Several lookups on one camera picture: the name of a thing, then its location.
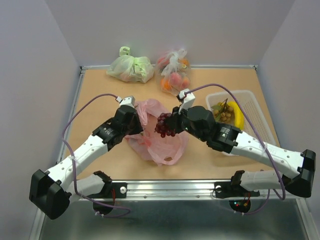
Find green plastic bag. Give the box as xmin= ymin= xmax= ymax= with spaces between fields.
xmin=106 ymin=46 xmax=154 ymax=83

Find white plastic basket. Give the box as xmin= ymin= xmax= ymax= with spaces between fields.
xmin=205 ymin=90 xmax=277 ymax=145

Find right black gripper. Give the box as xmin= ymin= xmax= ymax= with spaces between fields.
xmin=165 ymin=103 xmax=207 ymax=142

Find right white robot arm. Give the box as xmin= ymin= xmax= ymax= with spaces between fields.
xmin=165 ymin=106 xmax=316 ymax=199

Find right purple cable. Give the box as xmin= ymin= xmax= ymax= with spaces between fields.
xmin=179 ymin=83 xmax=287 ymax=216

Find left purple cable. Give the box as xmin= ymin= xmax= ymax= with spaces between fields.
xmin=61 ymin=93 xmax=131 ymax=218

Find pink plastic bag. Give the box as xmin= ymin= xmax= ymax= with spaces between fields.
xmin=125 ymin=98 xmax=189 ymax=165

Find aluminium front rail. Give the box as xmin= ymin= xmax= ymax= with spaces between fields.
xmin=41 ymin=178 xmax=276 ymax=201

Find dark red grape bunch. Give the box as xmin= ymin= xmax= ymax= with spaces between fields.
xmin=154 ymin=113 xmax=176 ymax=138

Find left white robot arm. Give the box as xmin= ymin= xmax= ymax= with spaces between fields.
xmin=29 ymin=103 xmax=143 ymax=220

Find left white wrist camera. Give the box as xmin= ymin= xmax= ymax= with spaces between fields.
xmin=115 ymin=95 xmax=136 ymax=108

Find yellow banana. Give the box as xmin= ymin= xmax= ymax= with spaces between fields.
xmin=227 ymin=101 xmax=245 ymax=130

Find tan longan bunch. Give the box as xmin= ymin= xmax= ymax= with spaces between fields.
xmin=210 ymin=98 xmax=235 ymax=124

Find purple cable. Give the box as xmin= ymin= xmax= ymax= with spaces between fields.
xmin=179 ymin=83 xmax=287 ymax=216
xmin=61 ymin=93 xmax=131 ymax=218

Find clear plastic fruit bag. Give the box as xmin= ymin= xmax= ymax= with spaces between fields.
xmin=155 ymin=48 xmax=191 ymax=96

